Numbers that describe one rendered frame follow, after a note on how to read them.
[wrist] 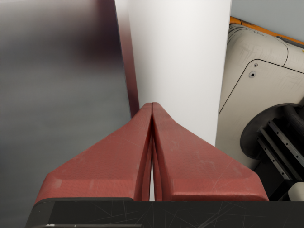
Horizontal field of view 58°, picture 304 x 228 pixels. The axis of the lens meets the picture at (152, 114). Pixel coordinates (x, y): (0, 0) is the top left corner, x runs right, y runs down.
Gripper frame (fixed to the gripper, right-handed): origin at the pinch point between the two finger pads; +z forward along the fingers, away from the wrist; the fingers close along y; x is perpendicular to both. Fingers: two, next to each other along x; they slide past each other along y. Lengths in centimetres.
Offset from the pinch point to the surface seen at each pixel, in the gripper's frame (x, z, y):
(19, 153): 3.7, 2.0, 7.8
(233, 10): 21, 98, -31
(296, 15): 24, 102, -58
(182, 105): 1.5, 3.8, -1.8
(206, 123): 3.1, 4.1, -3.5
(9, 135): 2.3, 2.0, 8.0
